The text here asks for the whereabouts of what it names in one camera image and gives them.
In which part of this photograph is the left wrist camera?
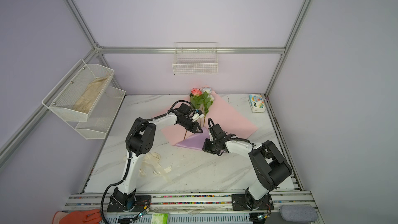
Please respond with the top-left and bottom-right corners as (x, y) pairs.
(191, 110), (204, 122)

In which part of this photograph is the green label box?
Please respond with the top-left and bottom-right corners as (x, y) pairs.
(150, 213), (169, 224)

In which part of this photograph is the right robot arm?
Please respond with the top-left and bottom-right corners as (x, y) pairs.
(202, 118), (293, 211)

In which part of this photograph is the white wire wall basket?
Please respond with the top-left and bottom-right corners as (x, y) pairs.
(172, 42), (219, 76)

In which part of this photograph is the upper white mesh shelf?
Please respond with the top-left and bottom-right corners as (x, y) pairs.
(42, 59), (114, 122)

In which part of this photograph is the beige cloth in shelf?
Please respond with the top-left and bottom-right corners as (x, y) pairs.
(73, 76), (109, 114)

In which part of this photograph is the orange rubber glove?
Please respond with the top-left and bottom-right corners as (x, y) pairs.
(52, 209), (102, 224)

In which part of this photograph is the lower white mesh shelf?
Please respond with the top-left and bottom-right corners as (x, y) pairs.
(75, 86), (125, 140)

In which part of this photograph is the grey sponge pad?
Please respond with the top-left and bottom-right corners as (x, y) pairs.
(280, 205), (318, 224)

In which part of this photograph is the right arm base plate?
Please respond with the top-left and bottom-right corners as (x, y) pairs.
(231, 194), (274, 211)

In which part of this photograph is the pink purple wrapping paper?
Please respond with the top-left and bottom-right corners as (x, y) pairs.
(161, 91), (264, 150)

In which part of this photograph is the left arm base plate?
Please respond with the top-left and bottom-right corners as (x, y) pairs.
(107, 195), (152, 213)

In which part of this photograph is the cream printed ribbon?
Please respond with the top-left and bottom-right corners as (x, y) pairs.
(139, 152), (173, 183)

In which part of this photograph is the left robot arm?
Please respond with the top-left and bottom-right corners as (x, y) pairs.
(100, 100), (204, 213)

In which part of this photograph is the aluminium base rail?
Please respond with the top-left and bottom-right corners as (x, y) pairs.
(63, 190), (318, 224)

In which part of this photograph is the tissue pack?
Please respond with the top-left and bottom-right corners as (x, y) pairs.
(249, 94), (266, 113)

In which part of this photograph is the white blue fake rose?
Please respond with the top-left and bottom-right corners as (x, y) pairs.
(200, 87), (215, 127)

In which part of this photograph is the white mesh shelf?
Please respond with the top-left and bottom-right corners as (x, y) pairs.
(42, 59), (114, 122)
(75, 86), (125, 140)

